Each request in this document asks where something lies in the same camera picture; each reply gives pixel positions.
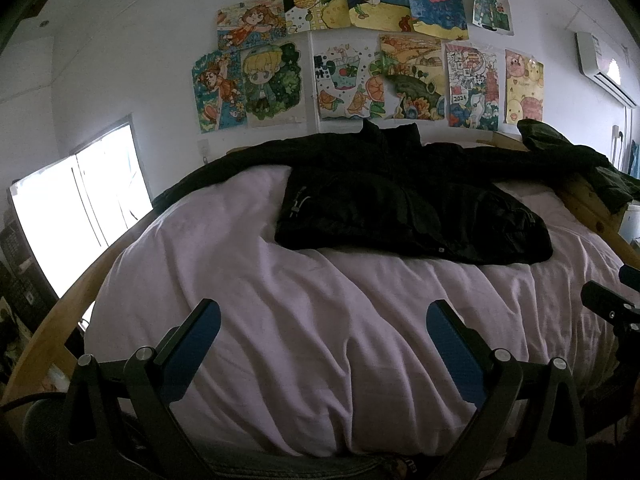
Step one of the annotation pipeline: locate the black jacket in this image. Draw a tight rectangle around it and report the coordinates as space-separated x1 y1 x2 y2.
152 124 579 266

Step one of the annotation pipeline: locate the white cabinet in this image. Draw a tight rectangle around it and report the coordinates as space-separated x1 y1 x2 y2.
618 203 640 243

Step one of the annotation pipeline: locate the dark green garment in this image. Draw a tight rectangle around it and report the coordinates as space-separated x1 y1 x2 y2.
516 119 639 214

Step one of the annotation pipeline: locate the pink bed duvet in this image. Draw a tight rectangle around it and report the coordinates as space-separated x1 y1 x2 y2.
85 167 638 456

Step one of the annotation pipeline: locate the bright window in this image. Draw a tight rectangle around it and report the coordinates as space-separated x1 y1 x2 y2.
10 119 152 297

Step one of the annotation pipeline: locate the white air conditioner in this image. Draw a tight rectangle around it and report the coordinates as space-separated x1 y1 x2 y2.
575 32 639 108

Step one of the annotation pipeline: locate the pink pigs yellow drawing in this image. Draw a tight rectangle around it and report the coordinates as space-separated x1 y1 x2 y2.
506 50 544 125

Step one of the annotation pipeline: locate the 2024 city drawing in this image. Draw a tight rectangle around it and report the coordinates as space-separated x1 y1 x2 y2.
445 44 499 131

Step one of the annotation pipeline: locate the swimming girl drawing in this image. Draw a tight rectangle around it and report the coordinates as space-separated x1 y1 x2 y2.
192 51 247 133

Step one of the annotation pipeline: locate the landscape flowers drawing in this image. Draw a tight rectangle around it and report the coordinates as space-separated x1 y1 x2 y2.
373 32 446 122

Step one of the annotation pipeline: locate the blond boy green drawing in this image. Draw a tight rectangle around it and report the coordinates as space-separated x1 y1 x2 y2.
241 41 306 128

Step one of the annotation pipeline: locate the cup and oranges drawing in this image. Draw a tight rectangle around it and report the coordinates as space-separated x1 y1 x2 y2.
314 42 386 120

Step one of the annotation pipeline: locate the pink jellyfish drawing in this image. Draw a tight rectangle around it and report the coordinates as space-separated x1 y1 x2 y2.
408 0 469 40

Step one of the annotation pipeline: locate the anime girl drawing upper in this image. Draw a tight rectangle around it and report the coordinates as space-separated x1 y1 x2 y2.
216 0 288 51

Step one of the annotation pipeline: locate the wooden bed frame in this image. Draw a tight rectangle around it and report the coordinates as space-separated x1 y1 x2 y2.
0 131 640 406

